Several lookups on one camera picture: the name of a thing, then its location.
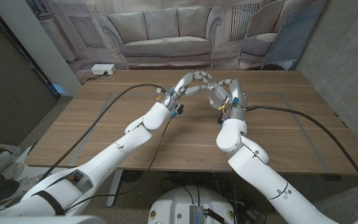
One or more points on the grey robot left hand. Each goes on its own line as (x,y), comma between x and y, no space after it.
(183,84)

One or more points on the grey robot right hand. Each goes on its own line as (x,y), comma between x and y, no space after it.
(238,93)

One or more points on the white shipping label paper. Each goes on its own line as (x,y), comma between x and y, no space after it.
(215,100)

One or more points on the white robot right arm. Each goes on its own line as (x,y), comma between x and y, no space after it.
(259,174)

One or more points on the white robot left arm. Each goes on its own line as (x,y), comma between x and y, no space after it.
(110,155)

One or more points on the printed sofa room backdrop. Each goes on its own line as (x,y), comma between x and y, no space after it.
(166,40)

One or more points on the blue grey leaning board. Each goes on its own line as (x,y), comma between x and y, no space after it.
(294,40)

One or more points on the white power outlet box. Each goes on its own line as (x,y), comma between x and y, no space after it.
(102,69)

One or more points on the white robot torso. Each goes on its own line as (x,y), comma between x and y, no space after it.
(176,205)

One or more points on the white table leg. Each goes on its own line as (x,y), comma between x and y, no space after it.
(115,186)

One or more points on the silver box on torso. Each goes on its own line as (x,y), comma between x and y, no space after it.
(196,214)

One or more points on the white sneaker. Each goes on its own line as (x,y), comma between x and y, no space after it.
(12,170)
(30,180)

